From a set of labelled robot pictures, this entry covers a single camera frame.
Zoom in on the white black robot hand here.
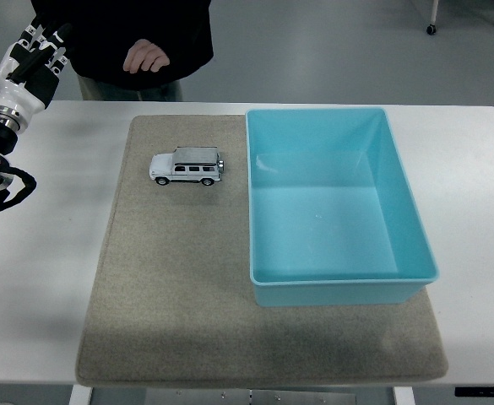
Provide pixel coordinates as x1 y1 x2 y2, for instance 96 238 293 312
0 22 73 124

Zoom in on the white toy car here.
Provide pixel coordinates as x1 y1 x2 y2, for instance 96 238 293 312
148 145 225 187

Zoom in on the person's hand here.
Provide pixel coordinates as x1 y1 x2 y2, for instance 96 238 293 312
122 39 171 75

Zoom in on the blue plastic box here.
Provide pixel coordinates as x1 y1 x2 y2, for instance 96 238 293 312
245 106 441 308

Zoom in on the person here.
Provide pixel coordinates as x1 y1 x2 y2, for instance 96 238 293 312
30 0 214 102

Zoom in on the brown fabric mat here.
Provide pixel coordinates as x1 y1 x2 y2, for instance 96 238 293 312
74 114 449 389

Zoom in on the white table leg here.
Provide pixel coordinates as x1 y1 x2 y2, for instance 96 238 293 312
393 386 417 405
68 384 93 405

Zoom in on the grey metal plate with screws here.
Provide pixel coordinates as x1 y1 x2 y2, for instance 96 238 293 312
144 388 358 405

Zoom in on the white cart leg with caster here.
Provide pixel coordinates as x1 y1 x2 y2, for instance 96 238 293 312
426 0 440 36

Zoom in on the black table control panel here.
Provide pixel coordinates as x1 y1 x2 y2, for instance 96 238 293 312
453 386 494 398

